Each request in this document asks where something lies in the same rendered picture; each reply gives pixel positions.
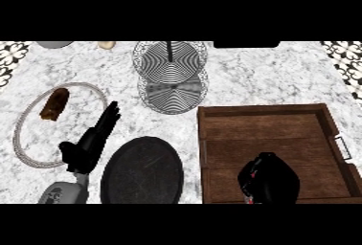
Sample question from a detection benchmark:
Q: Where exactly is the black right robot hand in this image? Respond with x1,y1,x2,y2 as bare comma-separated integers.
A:
236,151,301,205

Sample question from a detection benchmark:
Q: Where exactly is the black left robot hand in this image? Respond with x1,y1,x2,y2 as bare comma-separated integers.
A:
58,100,123,175

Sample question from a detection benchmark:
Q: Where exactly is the red can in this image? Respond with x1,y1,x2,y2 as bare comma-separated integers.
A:
241,166,260,205

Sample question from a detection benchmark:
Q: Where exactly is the brown wooden tray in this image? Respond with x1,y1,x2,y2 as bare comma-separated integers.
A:
196,102,362,205

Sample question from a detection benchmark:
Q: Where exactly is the black oval plate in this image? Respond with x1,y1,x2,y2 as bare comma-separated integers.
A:
99,136,185,205

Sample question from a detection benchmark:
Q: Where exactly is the brown pastry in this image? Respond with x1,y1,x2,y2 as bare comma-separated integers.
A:
38,87,71,122

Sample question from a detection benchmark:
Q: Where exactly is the round silver-rimmed glass plate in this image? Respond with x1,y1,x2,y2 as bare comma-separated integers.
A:
12,81,111,169

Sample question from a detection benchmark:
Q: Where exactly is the beige small object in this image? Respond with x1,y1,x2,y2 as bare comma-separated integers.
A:
97,41,117,51

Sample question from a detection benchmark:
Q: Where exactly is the grey round object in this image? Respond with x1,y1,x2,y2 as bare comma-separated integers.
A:
35,41,75,50

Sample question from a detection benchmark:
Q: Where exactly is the black appliance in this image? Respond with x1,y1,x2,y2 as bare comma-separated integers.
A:
213,41,281,49

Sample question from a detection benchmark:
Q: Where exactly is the tiered wire basket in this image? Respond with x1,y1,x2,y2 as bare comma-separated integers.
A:
131,41,211,115

